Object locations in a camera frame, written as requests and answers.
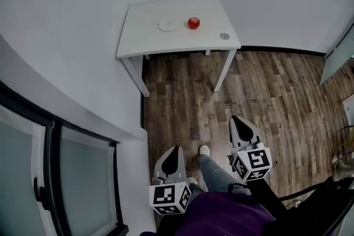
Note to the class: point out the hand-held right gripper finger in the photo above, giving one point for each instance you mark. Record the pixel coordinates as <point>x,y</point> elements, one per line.
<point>233,136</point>
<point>256,137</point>

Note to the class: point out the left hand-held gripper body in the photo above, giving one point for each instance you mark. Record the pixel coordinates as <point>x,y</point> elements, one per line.
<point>166,196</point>

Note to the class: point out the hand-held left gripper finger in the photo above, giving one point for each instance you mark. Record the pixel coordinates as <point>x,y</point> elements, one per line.
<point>182,166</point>
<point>158,168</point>

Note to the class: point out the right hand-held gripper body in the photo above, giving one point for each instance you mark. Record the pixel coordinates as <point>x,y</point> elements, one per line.
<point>255,163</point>

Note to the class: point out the red apple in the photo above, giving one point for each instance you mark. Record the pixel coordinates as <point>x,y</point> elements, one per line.
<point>194,22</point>

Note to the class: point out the white plate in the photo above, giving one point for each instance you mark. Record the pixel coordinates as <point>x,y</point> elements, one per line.
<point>166,25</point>

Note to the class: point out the person's right forearm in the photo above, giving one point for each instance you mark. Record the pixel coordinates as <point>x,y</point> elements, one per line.
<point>265,194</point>

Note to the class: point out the person's white shoe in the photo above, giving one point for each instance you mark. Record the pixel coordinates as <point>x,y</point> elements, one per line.
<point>204,150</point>
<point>193,180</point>

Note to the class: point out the person's leg in jeans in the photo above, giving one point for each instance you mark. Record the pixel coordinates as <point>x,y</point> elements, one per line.
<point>215,174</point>

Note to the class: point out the person's purple sweater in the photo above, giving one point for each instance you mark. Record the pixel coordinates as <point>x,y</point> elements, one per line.
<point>221,215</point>

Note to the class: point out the white table leg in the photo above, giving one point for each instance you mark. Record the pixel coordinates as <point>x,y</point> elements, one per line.
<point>223,72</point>
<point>137,77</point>

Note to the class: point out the black framed glass door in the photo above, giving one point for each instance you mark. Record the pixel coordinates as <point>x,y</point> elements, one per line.
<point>83,179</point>

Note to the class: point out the black bag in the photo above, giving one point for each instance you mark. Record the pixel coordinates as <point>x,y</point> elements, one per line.
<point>318,210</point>

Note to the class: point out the white cabinet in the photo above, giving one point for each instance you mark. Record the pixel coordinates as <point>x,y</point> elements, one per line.
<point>349,110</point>

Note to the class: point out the frosted glass partition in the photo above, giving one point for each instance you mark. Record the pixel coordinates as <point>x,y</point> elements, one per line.
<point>336,60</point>

